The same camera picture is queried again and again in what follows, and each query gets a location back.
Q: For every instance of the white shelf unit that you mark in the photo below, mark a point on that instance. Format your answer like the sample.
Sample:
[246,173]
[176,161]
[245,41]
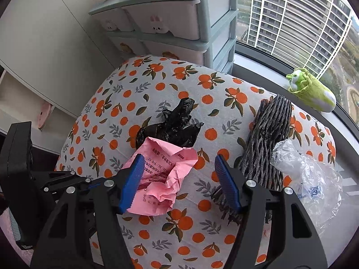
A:
[19,104]

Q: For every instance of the black crumpled plastic bag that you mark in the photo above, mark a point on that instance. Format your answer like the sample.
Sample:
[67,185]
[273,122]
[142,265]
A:
[176,127]

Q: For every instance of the green white drawer cabinet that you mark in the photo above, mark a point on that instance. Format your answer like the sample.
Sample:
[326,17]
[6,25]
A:
[197,31]

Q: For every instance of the pink paper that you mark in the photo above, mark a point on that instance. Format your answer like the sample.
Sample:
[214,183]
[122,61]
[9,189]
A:
[166,166]

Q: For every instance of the green cabbage plush toy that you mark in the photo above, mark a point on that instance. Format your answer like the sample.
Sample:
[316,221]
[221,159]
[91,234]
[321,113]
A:
[311,91]

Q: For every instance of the pink round wall hook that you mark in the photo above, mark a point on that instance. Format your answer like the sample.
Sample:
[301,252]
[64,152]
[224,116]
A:
[45,112]

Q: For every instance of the clear crumpled plastic bag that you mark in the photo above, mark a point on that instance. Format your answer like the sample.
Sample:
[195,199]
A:
[317,185]

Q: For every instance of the orange print table cloth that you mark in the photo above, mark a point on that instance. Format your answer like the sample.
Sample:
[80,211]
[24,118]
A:
[102,140]

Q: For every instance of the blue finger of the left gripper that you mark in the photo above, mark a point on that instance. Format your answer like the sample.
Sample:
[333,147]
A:
[92,184]

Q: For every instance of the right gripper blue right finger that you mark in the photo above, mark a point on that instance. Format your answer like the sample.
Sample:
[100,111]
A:
[227,183]

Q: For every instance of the black foam net sleeve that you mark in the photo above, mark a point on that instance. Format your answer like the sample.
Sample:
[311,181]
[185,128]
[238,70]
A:
[271,125]

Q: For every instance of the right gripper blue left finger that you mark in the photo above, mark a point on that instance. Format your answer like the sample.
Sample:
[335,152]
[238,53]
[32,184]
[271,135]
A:
[128,181]

